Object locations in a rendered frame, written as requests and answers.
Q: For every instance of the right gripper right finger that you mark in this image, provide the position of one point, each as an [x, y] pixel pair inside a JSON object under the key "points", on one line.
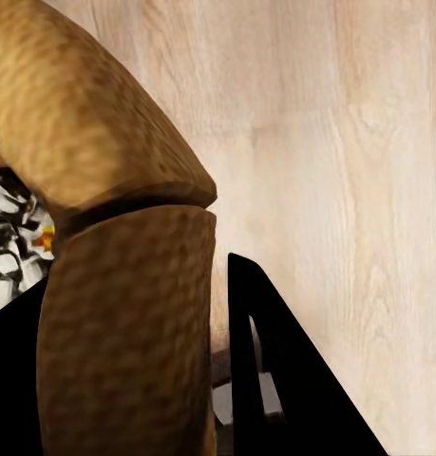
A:
{"points": [[321, 418]]}

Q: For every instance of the popcorn bag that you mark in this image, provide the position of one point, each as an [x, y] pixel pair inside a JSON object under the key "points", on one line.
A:
{"points": [[123, 352]]}

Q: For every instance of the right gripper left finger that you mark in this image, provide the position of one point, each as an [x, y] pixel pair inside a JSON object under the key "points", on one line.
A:
{"points": [[19, 418]]}

